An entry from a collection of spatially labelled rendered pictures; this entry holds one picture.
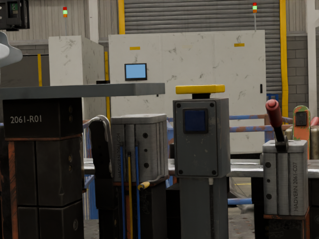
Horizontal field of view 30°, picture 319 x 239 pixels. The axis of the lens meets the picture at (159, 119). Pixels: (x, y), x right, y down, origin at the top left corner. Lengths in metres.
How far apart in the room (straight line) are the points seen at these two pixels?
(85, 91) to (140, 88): 0.08
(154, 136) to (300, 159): 0.25
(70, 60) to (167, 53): 1.48
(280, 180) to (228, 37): 8.31
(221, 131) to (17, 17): 0.39
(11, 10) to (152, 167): 0.35
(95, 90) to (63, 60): 8.39
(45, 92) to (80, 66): 8.30
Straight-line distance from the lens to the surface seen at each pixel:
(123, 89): 0.83
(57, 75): 9.25
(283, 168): 0.99
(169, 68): 9.16
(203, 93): 0.84
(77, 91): 0.86
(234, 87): 9.24
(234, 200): 3.16
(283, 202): 0.99
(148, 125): 1.03
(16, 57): 1.08
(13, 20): 1.00
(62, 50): 9.25
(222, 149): 0.85
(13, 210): 0.98
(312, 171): 1.10
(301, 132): 1.31
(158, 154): 1.07
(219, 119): 0.83
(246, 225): 2.00
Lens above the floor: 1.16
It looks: 3 degrees down
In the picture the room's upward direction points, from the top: 2 degrees counter-clockwise
